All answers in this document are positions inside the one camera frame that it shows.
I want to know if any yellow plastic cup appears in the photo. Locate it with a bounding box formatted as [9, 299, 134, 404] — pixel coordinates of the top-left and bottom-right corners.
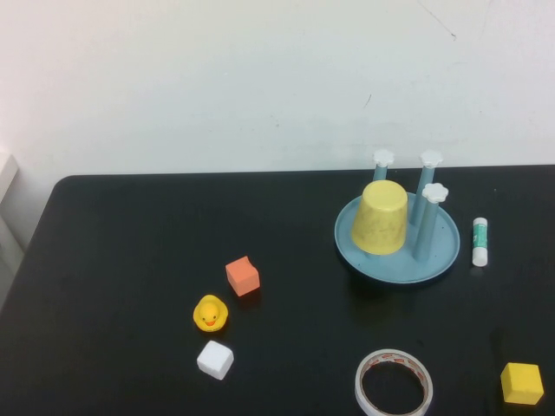
[349, 179, 409, 257]

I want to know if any blue cup stand with posts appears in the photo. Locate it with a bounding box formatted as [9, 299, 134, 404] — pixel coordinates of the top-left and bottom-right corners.
[333, 149, 461, 285]

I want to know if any orange foam cube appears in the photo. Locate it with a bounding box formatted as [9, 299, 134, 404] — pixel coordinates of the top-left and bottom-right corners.
[225, 255, 261, 298]

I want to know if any yellow rubber duck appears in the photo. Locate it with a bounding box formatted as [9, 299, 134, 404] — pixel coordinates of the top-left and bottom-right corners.
[193, 294, 230, 334]

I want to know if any white foam cube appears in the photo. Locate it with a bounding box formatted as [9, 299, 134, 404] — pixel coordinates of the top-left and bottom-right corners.
[196, 340, 235, 381]

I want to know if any white double-sided tape roll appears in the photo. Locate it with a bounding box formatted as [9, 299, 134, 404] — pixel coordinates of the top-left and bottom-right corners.
[354, 348, 434, 416]

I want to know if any white green glue stick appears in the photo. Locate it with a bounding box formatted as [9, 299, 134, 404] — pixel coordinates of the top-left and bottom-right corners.
[471, 217, 491, 268]

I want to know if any yellow foam cube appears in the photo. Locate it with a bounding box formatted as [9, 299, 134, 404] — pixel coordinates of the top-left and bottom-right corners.
[499, 362, 545, 406]

